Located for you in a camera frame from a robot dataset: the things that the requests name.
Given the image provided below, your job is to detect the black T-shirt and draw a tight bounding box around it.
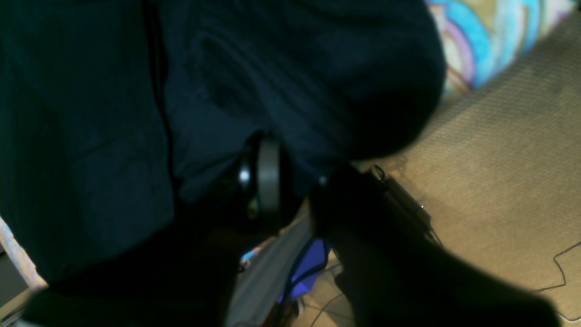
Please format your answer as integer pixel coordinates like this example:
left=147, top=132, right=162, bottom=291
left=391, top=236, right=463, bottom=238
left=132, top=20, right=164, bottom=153
left=1, top=0, right=445, bottom=283

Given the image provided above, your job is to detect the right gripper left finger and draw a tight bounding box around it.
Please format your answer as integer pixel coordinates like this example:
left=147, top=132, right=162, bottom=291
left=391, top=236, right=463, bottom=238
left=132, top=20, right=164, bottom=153
left=23, top=133, right=301, bottom=327

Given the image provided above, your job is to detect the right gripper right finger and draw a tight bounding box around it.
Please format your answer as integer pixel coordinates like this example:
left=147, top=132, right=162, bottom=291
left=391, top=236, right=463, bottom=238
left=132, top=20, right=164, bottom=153
left=309, top=166, right=560, bottom=327

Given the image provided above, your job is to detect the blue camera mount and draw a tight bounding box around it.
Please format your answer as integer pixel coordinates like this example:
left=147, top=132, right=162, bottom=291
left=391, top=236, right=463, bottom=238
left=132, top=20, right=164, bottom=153
left=277, top=238, right=331, bottom=303

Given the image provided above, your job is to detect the patterned tablecloth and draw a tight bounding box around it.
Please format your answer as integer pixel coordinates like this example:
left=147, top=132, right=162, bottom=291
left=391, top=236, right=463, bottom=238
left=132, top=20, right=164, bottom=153
left=427, top=0, right=578, bottom=102

